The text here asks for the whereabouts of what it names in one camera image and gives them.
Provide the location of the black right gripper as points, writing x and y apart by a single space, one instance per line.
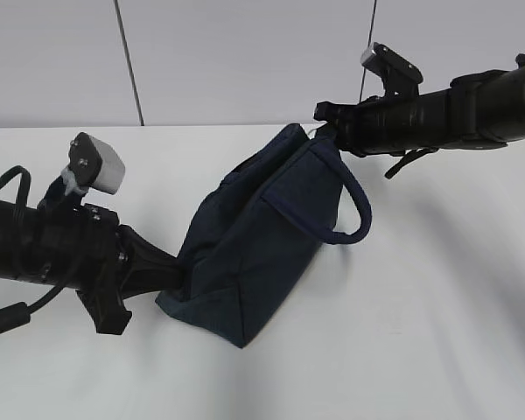
362 129

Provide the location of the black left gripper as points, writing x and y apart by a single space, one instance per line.
85 248

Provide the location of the navy blue lunch bag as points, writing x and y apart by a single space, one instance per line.
253 237

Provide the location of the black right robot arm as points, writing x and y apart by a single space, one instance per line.
478 111

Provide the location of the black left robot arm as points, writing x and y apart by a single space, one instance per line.
20 261

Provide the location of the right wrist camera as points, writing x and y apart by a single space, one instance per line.
398 76

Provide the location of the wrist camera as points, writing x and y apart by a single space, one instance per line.
92 164
398 76

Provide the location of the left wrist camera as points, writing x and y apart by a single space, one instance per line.
92 164

